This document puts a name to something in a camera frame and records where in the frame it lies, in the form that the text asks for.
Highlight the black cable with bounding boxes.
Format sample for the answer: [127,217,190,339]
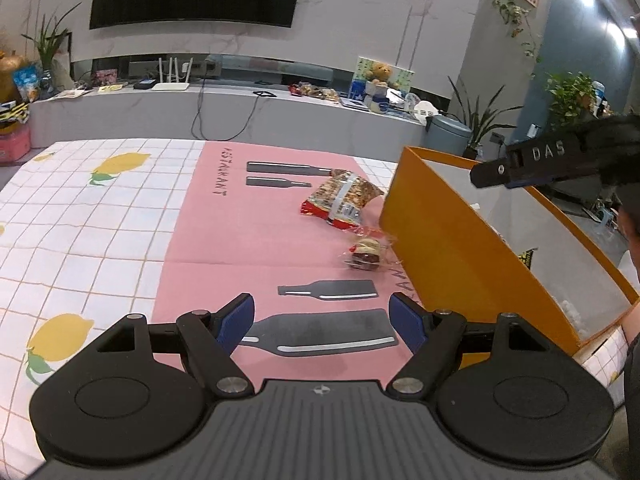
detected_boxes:
[192,77,276,142]

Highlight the yellow and black packets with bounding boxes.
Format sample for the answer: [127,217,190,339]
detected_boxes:
[0,102,28,126]

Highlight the hanging vine plant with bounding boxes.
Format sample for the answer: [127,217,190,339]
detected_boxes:
[490,0,543,63]

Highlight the pile of snacks on counter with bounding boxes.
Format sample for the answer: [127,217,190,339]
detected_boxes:
[290,81,341,103]

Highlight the long leaf potted plant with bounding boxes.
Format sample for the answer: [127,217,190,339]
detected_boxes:
[447,75,523,158]

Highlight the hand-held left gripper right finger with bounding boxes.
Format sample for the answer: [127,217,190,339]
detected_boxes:
[387,292,553,401]

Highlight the white router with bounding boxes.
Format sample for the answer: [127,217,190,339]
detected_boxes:
[151,57,193,92]

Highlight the grey trash bin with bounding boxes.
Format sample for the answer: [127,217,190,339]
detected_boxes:
[425,114,473,156]

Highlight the person's dark clothing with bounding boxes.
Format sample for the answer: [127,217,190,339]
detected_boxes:
[621,332,640,413]

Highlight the pink storage box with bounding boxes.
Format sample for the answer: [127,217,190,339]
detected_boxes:
[0,125,32,163]

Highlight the thin leaf plant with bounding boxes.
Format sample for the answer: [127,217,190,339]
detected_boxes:
[20,2,83,71]

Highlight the brown teddy bear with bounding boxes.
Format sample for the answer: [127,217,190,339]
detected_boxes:
[367,61,391,96]

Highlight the blue snack bag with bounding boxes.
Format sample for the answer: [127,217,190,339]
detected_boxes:
[12,67,41,101]

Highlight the bushy green potted plant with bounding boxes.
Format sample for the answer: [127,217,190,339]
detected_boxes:
[545,71,601,128]

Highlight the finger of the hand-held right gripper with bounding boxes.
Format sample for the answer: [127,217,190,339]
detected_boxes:
[470,132,596,191]

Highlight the orange box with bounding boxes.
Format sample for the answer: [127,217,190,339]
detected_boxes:
[379,146,640,371]

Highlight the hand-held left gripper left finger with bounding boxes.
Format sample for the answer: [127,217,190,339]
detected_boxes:
[95,292,257,398]

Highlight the clear packet with brown cake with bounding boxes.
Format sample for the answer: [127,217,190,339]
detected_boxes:
[340,227,401,273]

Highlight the red snack packet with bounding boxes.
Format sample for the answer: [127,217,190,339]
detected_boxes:
[300,169,386,231]

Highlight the gold ornament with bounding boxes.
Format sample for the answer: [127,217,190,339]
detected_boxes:
[0,50,28,103]

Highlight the pink printed table mat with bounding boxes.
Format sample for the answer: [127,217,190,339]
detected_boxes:
[150,141,426,391]

